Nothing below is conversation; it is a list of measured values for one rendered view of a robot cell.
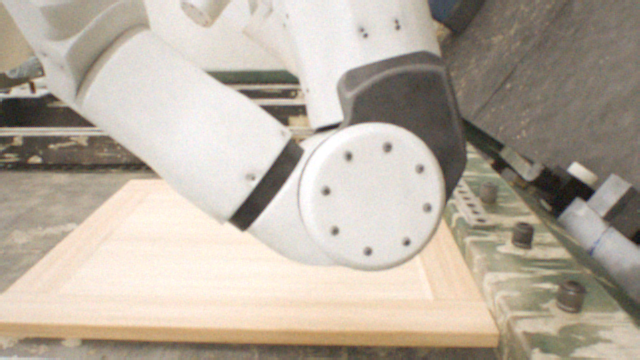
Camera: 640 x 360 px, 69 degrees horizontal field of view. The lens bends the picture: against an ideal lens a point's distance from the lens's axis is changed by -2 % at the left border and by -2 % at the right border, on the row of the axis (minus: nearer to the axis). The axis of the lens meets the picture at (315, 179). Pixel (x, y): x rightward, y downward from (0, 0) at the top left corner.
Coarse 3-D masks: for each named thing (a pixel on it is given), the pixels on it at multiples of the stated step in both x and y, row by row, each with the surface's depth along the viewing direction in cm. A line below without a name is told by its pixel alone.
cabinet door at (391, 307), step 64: (128, 192) 85; (64, 256) 63; (128, 256) 64; (192, 256) 64; (256, 256) 63; (448, 256) 62; (0, 320) 50; (64, 320) 50; (128, 320) 50; (192, 320) 50; (256, 320) 50; (320, 320) 50; (384, 320) 50; (448, 320) 50
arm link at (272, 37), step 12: (276, 12) 82; (264, 24) 80; (276, 24) 80; (264, 36) 81; (276, 36) 81; (264, 48) 83; (276, 48) 82; (288, 48) 81; (276, 60) 85; (288, 60) 82
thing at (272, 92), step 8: (32, 80) 155; (40, 80) 155; (232, 88) 155; (240, 88) 155; (248, 88) 155; (256, 88) 155; (264, 88) 154; (272, 88) 154; (280, 88) 154; (288, 88) 154; (296, 88) 154; (248, 96) 156; (256, 96) 155; (264, 96) 155; (272, 96) 155; (280, 96) 155; (288, 96) 155; (296, 96) 155
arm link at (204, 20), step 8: (184, 0) 77; (192, 0) 76; (200, 0) 77; (208, 0) 77; (216, 0) 78; (224, 0) 79; (184, 8) 79; (192, 8) 78; (200, 8) 76; (208, 8) 77; (216, 8) 78; (224, 8) 81; (192, 16) 80; (200, 16) 79; (208, 16) 78; (216, 16) 80; (200, 24) 82; (208, 24) 80
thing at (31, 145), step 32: (0, 128) 109; (32, 128) 108; (64, 128) 108; (96, 128) 107; (288, 128) 105; (0, 160) 106; (32, 160) 105; (64, 160) 105; (96, 160) 105; (128, 160) 104
